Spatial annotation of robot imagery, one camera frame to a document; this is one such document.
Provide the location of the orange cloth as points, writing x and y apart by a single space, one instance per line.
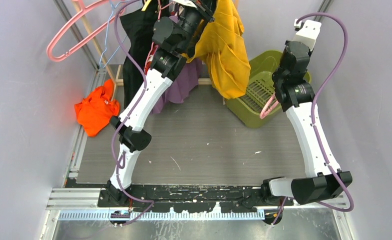
94 112

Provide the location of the black skirt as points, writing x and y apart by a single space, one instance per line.
138 26

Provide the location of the red white patterned garment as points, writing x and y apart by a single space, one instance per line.
149 58

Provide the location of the pink empty hanger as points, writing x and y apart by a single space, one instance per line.
81 10

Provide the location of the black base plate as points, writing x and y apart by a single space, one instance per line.
188 198

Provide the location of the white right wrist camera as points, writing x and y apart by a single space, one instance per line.
307 32

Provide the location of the yellow skirt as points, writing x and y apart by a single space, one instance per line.
222 48

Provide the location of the green plastic basket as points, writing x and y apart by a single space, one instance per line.
260 87

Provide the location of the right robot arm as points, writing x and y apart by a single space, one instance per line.
324 178

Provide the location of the pink plastic hanger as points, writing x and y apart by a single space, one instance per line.
269 107

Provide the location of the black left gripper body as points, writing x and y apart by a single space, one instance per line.
191 17

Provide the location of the wooden clothes rack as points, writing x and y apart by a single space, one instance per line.
99 49

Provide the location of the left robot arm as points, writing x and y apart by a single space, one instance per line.
173 39

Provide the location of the purple skirt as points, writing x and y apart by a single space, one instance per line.
181 87

